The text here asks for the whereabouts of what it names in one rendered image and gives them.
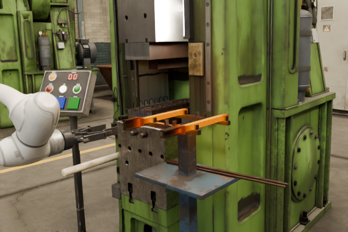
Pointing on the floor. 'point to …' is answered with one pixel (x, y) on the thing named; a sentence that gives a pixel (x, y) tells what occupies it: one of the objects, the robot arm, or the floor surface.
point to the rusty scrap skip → (105, 70)
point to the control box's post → (77, 178)
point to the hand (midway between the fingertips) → (105, 130)
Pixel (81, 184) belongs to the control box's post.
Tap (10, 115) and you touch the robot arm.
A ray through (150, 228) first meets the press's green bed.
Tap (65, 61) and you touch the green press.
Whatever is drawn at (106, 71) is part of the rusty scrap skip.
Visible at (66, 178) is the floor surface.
